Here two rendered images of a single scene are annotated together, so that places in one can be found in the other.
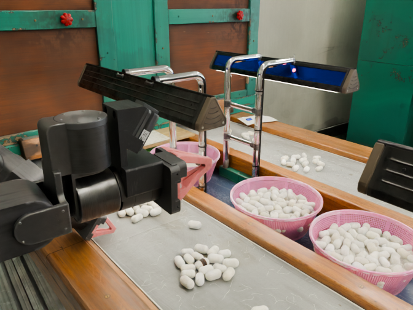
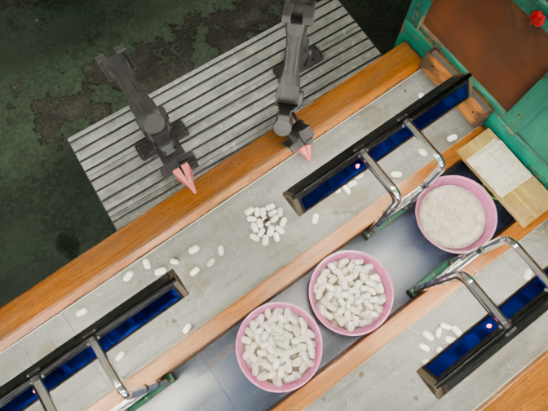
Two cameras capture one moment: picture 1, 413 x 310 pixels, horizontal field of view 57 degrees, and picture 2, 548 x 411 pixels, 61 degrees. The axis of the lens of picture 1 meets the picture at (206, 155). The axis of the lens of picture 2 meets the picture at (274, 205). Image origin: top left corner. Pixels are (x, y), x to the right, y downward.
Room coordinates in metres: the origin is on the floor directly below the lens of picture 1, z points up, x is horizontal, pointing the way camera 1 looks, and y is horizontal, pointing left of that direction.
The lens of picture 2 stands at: (0.77, -0.36, 2.26)
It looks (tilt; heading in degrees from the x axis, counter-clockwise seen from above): 74 degrees down; 97
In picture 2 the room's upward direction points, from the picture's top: 3 degrees counter-clockwise
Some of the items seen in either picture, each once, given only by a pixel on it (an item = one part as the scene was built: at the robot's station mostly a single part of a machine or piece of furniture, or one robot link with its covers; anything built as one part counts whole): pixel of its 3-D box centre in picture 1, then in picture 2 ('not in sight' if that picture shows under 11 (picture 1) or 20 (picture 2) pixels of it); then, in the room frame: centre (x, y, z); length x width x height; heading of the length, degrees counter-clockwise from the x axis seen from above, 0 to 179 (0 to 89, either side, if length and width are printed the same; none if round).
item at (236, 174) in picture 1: (257, 120); (473, 290); (1.31, -0.18, 0.90); 0.20 x 0.19 x 0.45; 40
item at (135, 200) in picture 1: (138, 182); (174, 157); (0.44, 0.09, 1.07); 0.10 x 0.07 x 0.07; 37
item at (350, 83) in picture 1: (273, 67); (526, 308); (1.37, -0.24, 1.08); 0.62 x 0.08 x 0.07; 40
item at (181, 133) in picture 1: (152, 138); (505, 176); (1.48, 0.22, 0.77); 0.33 x 0.15 x 0.01; 130
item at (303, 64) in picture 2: not in sight; (298, 58); (0.76, 0.67, 0.71); 0.20 x 0.07 x 0.08; 37
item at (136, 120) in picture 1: (136, 141); (169, 149); (0.44, 0.09, 1.13); 0.07 x 0.06 x 0.11; 37
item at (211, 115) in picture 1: (137, 89); (382, 139); (1.01, 0.19, 1.08); 0.62 x 0.08 x 0.07; 40
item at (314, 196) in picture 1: (275, 209); (349, 293); (0.98, -0.20, 0.72); 0.27 x 0.27 x 0.10
